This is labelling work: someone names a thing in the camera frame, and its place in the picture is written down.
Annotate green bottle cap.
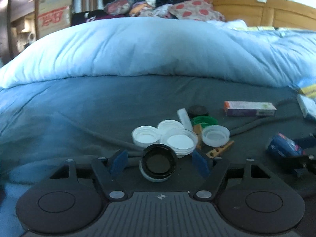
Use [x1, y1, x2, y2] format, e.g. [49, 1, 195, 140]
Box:
[191, 116, 218, 128]

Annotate black jar lid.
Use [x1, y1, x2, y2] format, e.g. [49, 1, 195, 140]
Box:
[141, 143, 178, 175]

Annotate blue bed sheet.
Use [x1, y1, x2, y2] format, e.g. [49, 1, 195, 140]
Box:
[1, 75, 315, 236]

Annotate large white lid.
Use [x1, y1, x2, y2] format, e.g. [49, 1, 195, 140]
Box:
[160, 128, 198, 158]

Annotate stacked cardboard boxes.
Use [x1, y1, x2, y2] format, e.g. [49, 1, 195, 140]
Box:
[35, 0, 73, 39]

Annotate wooden headboard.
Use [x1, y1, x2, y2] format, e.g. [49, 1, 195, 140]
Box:
[211, 0, 316, 31]

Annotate white round lid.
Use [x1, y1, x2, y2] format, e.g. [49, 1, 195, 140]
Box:
[131, 126, 161, 148]

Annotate red dotted pillow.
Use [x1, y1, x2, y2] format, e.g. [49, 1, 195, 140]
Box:
[168, 0, 225, 22]

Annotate white lid behind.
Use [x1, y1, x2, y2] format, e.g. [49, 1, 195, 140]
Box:
[157, 119, 184, 135]

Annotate blue medicine box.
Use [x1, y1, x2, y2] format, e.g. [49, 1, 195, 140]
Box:
[266, 133, 303, 159]

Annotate light blue duvet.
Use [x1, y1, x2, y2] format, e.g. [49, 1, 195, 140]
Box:
[1, 17, 315, 88]

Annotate white lid with red sticker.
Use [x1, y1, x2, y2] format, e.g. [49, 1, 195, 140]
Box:
[139, 161, 174, 183]

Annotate pink purple medicine box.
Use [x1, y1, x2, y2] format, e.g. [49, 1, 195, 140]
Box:
[224, 101, 277, 117]

